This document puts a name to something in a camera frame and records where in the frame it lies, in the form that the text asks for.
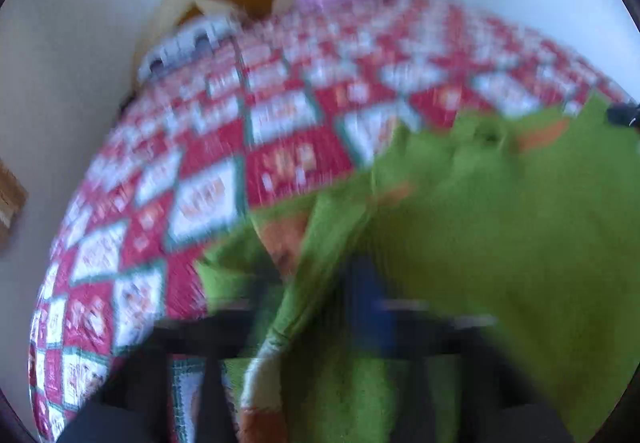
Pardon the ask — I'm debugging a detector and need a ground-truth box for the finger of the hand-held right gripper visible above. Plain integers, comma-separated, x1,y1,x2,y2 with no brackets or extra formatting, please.
606,103,640,129

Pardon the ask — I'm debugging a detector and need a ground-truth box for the beige patterned curtain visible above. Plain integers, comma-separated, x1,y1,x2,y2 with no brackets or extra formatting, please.
0,160,29,246

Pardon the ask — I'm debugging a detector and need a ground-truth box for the white patterned pillow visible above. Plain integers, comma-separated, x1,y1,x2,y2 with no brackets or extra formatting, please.
137,16,241,81

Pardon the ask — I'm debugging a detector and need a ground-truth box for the green orange striped knit sweater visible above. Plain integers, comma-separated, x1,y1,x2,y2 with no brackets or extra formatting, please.
195,93,640,443

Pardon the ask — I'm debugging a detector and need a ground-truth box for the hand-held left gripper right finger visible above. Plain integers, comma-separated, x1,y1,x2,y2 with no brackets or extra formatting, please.
347,255,576,443

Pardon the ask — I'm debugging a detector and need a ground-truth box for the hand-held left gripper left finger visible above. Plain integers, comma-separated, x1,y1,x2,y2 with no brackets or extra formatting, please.
97,288,268,443

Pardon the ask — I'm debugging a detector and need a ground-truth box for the red checkered printed bed blanket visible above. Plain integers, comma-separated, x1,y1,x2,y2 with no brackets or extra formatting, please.
27,0,633,443

